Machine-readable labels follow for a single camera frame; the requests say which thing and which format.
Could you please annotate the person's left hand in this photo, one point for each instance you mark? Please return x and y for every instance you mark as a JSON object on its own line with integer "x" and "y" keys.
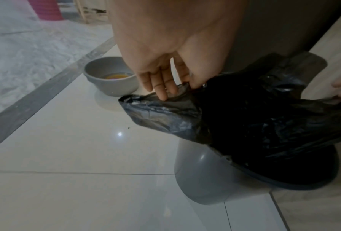
{"x": 159, "y": 33}

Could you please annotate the black plastic trash bag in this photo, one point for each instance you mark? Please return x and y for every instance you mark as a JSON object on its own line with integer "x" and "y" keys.
{"x": 259, "y": 117}

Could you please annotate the orange liquid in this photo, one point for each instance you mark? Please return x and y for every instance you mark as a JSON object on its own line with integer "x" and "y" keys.
{"x": 117, "y": 76}

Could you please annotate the grey bowl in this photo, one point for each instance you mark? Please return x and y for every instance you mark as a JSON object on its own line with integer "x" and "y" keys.
{"x": 113, "y": 86}

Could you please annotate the pink plastic bucket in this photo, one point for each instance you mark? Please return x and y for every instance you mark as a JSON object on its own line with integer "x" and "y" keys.
{"x": 46, "y": 10}

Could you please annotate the grey metal threshold strip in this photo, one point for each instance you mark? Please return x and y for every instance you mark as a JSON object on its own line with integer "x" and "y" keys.
{"x": 36, "y": 97}

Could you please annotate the grey plastic trash bin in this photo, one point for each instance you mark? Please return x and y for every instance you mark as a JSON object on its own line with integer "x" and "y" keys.
{"x": 199, "y": 176}

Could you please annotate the wooden furniture frame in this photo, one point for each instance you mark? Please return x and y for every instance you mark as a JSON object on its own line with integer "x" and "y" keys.
{"x": 86, "y": 11}

